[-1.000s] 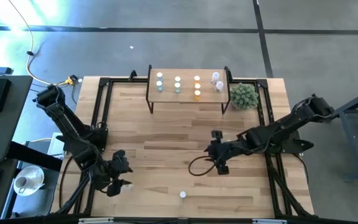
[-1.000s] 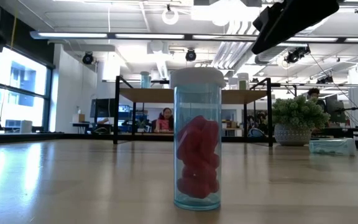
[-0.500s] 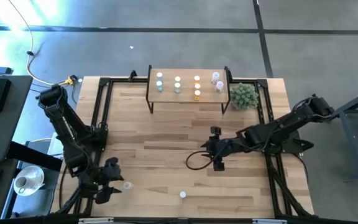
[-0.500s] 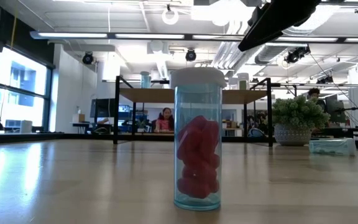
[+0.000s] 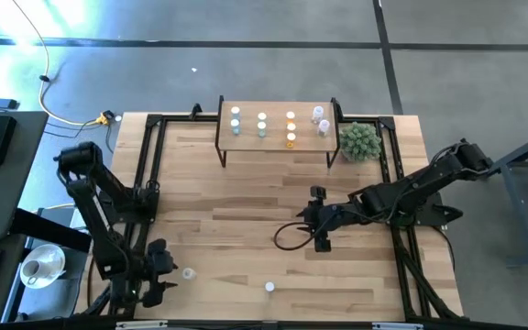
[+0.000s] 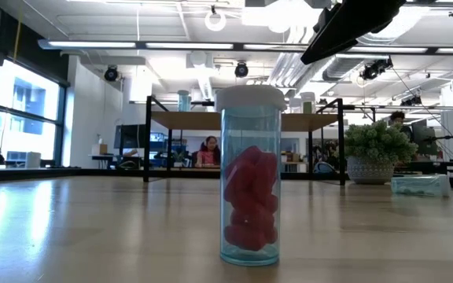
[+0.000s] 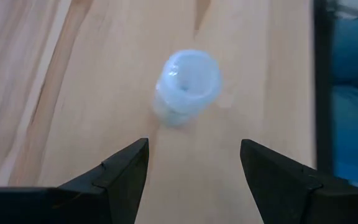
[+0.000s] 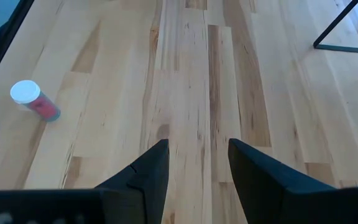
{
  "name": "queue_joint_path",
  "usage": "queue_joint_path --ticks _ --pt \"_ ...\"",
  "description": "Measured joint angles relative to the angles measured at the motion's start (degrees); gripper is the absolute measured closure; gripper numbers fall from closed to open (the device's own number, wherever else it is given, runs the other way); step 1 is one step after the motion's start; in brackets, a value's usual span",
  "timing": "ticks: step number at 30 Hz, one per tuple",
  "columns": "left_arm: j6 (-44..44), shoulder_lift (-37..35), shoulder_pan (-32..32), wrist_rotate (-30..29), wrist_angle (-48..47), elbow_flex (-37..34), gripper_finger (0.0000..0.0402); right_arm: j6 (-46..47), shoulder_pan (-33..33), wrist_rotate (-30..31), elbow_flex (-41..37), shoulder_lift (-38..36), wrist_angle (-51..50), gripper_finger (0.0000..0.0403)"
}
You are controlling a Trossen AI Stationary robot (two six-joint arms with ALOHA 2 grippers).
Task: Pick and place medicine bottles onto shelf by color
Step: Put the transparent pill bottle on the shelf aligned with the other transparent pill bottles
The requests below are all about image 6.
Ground white ring lamp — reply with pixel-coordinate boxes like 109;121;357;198
204;9;227;32

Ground wooden shelf with black legs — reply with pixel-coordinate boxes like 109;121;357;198
143;96;345;186

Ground white ceiling ducts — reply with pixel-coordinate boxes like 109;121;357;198
267;23;322;87

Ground black ceiling spotlight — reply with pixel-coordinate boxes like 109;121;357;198
103;65;120;83
359;57;395;82
234;61;250;79

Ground person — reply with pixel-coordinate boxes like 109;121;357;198
194;135;222;168
389;110;414;138

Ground potted green succulent plant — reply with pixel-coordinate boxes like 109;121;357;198
343;119;419;186

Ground long ceiling light bar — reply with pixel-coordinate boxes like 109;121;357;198
37;38;453;56

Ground large glass window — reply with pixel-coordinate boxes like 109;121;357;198
0;58;68;170

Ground black computer monitor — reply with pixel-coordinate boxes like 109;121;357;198
113;123;149;149
411;119;440;156

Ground grey ventilation duct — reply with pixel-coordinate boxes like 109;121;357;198
322;54;363;82

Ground green medicine bottle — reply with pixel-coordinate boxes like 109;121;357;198
390;174;451;197

